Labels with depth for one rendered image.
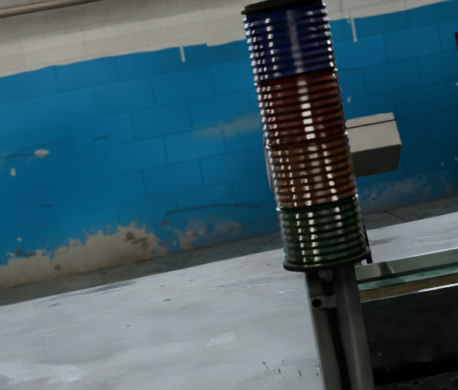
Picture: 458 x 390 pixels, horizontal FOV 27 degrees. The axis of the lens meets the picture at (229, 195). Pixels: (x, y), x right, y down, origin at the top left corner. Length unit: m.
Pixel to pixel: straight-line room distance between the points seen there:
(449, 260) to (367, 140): 0.21
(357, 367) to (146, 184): 5.84
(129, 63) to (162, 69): 0.22
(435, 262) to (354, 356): 0.40
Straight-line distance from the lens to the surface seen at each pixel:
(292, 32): 0.66
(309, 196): 0.67
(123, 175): 6.52
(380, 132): 1.24
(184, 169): 6.53
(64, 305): 1.84
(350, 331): 0.71
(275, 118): 0.67
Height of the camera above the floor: 1.18
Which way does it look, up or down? 8 degrees down
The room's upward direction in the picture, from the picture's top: 10 degrees counter-clockwise
